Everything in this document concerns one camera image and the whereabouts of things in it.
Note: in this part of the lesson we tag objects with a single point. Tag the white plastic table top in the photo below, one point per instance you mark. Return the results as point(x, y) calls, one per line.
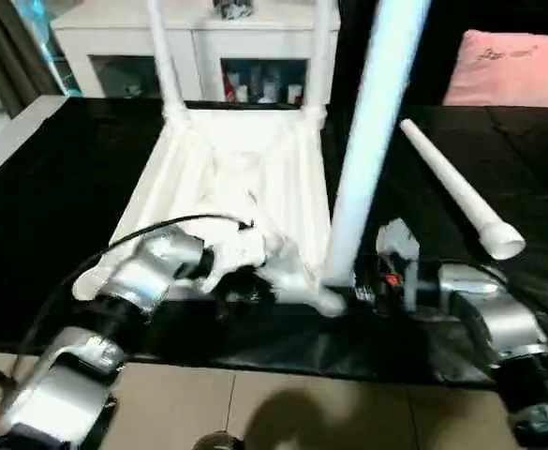
point(236, 178)

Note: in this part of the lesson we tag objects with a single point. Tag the white plastic table leg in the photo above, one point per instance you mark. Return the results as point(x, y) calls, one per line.
point(377, 122)
point(461, 192)
point(321, 56)
point(168, 61)

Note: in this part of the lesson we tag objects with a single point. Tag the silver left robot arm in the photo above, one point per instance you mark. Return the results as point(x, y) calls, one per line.
point(114, 309)

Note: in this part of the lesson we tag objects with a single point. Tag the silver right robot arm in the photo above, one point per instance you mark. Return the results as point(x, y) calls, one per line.
point(498, 319)

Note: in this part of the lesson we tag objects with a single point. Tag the dark robot foot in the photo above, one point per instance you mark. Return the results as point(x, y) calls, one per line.
point(217, 442)

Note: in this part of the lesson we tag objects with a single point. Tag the black work mat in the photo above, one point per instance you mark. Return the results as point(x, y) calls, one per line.
point(49, 206)

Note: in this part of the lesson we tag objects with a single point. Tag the white cabinet with glass doors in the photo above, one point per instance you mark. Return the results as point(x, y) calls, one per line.
point(208, 42)

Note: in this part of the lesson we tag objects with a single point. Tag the black furniture with yellow label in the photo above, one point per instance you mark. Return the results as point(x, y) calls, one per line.
point(358, 42)

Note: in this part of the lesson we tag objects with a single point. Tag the pink pillow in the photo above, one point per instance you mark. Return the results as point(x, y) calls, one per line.
point(512, 70)

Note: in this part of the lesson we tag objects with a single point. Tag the dark ornament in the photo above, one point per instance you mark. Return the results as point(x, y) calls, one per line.
point(234, 7)

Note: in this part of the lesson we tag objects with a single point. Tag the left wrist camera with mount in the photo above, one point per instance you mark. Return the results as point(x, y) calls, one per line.
point(236, 246)

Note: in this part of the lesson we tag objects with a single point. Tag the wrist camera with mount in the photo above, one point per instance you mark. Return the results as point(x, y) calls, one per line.
point(236, 246)
point(400, 248)

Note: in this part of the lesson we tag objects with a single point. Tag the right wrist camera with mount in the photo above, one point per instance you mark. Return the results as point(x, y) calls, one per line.
point(400, 248)

